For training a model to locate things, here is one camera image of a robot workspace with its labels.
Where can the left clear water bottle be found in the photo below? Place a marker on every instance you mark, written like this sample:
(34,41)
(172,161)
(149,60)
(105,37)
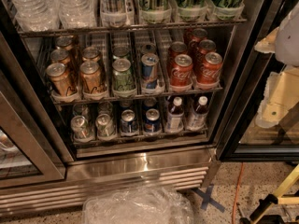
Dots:
(37,15)

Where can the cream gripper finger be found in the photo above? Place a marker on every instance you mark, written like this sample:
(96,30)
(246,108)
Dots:
(281,94)
(267,44)

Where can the pepsi can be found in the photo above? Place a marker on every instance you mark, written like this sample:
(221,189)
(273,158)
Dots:
(152,121)
(128,122)

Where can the middle right Coca-Cola can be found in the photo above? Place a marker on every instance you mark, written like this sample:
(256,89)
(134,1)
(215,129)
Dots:
(205,46)

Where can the dark drink bottle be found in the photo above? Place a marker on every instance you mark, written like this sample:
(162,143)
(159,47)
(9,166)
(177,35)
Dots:
(175,114)
(197,116)

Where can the front blue silver can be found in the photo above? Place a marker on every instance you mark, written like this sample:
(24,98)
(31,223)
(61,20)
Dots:
(149,63)

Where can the right clear water bottle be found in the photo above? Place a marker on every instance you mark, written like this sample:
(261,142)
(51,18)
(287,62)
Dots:
(77,14)

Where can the back green can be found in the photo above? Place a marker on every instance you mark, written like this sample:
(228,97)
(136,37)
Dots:
(121,52)

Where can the clear water bottle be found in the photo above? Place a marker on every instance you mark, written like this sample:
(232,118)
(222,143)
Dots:
(37,15)
(77,14)

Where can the middle left gold can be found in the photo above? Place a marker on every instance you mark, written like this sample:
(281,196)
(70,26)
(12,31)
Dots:
(61,56)

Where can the yellow black stand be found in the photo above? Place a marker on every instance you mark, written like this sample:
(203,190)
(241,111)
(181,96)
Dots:
(278,197)

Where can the front green can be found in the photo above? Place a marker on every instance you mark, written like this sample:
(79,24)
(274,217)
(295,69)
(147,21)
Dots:
(123,79)

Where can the back Coca-Cola can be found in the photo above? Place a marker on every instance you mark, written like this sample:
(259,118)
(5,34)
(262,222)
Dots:
(195,35)

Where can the front right Pepsi can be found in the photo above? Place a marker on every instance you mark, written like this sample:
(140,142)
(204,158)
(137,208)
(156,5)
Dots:
(152,121)

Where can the upper wire shelf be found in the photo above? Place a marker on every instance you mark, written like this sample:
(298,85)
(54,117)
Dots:
(131,28)

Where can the orange can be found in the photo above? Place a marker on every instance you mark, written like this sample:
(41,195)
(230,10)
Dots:
(92,76)
(91,54)

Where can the blue tape cross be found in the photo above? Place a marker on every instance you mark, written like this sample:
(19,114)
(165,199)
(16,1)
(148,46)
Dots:
(207,199)

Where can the back orange can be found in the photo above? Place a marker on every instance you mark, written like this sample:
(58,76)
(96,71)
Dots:
(91,54)

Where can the front right Coca-Cola can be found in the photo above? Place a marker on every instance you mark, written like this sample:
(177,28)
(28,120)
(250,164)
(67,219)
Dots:
(210,68)

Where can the coca-cola can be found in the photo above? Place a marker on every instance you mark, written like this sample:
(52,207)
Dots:
(195,35)
(210,68)
(205,46)
(181,70)
(175,49)

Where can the left glass fridge door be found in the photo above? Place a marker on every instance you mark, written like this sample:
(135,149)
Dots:
(26,154)

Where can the front silver can leftmost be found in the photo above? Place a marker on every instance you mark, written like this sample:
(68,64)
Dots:
(80,127)

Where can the back left gold can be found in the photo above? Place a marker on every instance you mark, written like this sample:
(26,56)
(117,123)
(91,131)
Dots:
(65,42)

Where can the blue silver can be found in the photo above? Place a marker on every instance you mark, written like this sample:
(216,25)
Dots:
(148,48)
(149,63)

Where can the front orange can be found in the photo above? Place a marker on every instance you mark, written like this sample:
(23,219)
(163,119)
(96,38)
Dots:
(92,76)

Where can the front left Pepsi can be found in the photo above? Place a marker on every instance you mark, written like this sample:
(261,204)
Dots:
(128,122)

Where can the middle wire shelf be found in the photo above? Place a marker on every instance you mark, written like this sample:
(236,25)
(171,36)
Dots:
(112,96)

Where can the wire shelf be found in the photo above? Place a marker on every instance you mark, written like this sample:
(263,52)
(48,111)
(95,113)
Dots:
(131,28)
(112,96)

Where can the clear plastic bin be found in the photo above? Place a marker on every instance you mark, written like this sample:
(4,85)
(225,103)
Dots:
(142,205)

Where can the steel fridge base grille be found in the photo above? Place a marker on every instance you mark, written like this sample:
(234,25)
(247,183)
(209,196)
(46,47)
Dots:
(177,168)

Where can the open glass fridge door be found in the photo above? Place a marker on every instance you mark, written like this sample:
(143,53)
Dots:
(244,75)

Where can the front left Coca-Cola can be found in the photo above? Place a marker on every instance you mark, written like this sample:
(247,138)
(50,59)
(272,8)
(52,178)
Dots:
(181,70)

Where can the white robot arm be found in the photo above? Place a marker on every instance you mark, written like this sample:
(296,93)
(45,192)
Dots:
(287,41)

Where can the back blue silver can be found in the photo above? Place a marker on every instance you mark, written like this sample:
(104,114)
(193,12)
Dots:
(148,48)

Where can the front left gold can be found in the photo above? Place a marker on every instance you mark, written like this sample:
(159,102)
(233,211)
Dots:
(61,78)

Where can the middle left Coca-Cola can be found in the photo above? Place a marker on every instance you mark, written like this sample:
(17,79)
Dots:
(175,49)

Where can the gold can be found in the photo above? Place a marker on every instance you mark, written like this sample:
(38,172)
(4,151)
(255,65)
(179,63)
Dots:
(65,42)
(61,56)
(61,78)

